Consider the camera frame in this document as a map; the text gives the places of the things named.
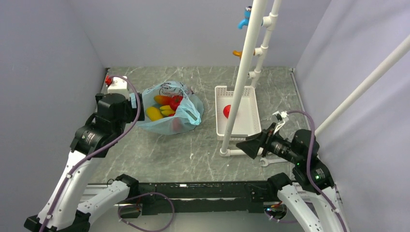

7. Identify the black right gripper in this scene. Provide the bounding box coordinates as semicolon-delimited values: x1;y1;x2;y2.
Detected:
235;122;301;164

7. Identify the blue printed plastic bag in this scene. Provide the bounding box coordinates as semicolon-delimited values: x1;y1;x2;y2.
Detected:
136;81;204;135

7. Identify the red fake tomato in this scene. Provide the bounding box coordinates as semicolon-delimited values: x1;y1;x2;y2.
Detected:
169;95;183;111

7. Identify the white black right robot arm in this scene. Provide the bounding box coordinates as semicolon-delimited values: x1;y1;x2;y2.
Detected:
236;123;348;232

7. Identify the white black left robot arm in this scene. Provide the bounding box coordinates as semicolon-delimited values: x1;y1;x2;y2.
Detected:
24;93;145;232

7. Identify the yellow fake mango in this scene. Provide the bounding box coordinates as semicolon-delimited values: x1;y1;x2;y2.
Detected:
146;106;164;121

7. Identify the yellow fake banana bunch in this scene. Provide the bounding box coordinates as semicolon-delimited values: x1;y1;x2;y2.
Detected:
159;105;176;117

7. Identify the red fake fruit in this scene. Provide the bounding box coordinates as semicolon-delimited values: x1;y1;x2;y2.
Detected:
222;104;231;118

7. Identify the silver open-end wrench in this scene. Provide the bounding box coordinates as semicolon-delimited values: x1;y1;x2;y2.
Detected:
259;158;287;167

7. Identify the white perforated plastic basket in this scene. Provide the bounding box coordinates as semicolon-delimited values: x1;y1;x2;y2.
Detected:
215;86;262;141

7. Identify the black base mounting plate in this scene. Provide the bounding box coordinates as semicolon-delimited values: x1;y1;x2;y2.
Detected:
120;181;279;216

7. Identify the orange plastic faucet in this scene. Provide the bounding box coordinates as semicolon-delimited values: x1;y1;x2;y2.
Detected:
233;50;243;59

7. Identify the white pvc pipe rack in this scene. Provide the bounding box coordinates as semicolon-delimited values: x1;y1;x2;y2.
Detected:
220;0;282;157

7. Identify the blue plastic faucet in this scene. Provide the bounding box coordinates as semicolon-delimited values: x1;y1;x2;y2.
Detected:
237;6;252;29

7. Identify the white diagonal pipe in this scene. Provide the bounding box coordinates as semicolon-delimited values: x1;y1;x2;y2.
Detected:
315;35;410;135

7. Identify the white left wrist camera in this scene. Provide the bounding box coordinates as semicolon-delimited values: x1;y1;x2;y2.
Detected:
106;76;130;99

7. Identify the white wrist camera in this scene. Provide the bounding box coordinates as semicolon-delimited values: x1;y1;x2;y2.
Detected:
273;111;289;134
106;76;130;99

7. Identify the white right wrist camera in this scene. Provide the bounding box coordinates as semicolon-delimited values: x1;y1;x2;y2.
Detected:
273;111;289;134

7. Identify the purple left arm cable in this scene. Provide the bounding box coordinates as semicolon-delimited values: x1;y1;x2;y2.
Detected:
38;75;175;232

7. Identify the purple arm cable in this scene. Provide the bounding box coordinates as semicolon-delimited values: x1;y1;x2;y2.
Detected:
264;110;348;232
38;75;175;232

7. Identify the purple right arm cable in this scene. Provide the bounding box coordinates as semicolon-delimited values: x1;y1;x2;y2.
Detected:
264;110;348;232

